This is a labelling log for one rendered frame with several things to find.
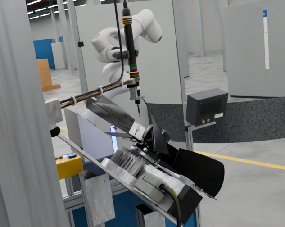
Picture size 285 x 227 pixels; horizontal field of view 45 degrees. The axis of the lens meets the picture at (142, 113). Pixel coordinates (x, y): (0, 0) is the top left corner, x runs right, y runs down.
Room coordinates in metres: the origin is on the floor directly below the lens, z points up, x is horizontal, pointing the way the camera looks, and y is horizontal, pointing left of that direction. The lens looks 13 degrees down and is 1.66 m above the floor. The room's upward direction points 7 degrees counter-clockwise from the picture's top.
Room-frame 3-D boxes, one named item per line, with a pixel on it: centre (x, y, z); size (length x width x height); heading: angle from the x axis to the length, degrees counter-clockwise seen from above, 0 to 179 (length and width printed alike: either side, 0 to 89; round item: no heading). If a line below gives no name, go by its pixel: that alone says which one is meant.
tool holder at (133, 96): (1.56, 0.02, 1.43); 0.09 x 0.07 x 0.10; 153
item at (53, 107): (1.01, 0.30, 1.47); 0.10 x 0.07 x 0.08; 153
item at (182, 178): (1.26, -0.14, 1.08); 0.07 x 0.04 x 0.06; 38
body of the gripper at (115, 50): (1.66, 0.07, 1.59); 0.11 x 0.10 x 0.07; 28
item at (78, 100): (1.30, 0.15, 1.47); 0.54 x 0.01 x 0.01; 153
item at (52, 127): (1.04, 0.28, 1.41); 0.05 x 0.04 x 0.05; 153
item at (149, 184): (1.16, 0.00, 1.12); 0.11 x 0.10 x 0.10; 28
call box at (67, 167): (1.75, 0.44, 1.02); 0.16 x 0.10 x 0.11; 118
